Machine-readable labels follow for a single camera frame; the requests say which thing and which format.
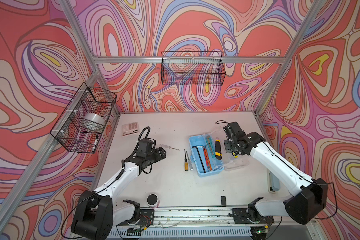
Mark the aluminium front rail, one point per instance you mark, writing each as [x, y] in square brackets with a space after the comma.
[210, 222]

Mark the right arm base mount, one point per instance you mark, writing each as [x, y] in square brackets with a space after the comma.
[250, 215]

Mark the small black block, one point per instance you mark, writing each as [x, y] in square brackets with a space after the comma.
[223, 201]

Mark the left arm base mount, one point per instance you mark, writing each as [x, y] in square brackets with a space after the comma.
[130, 212]

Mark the clear handled small screwdriver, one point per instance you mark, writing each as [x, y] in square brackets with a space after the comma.
[189, 162]

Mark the blue plastic tool box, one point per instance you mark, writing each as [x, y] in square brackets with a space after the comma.
[203, 155]

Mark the white pink calculator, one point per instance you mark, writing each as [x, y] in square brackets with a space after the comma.
[130, 128]

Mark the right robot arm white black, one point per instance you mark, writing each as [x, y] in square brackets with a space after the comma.
[307, 196]

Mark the grey box by wall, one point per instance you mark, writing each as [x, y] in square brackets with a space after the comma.
[273, 183]

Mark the teal utility knife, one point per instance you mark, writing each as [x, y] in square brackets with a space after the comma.
[210, 144]

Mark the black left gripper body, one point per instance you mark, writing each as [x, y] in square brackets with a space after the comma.
[154, 156]

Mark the black wire basket back wall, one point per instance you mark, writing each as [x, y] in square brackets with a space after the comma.
[192, 68]

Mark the small yellow handled screwdriver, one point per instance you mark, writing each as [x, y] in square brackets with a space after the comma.
[186, 161]

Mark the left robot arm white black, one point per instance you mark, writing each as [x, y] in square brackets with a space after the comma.
[98, 212]

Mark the grey duct tape roll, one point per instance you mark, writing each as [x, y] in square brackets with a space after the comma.
[93, 122]

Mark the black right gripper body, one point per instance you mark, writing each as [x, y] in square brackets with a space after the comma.
[230, 145]

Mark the orange hex key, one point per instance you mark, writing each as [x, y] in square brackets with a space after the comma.
[208, 161]

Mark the red hex key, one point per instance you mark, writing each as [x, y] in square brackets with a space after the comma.
[204, 149]

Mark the yellow black utility knife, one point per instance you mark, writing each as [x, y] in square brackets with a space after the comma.
[218, 150]

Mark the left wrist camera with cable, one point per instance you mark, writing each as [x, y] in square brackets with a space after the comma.
[144, 135]

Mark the black wire basket left wall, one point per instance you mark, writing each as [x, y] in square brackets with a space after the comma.
[69, 130]

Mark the black marker in basket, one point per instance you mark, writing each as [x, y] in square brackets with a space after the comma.
[95, 142]

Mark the black wire basket wall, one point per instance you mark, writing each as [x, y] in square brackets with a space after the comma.
[69, 130]
[192, 68]

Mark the pink cup black lid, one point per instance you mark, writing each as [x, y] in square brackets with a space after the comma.
[153, 201]

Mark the aluminium frame corner post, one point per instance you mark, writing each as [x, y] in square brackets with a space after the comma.
[301, 32]

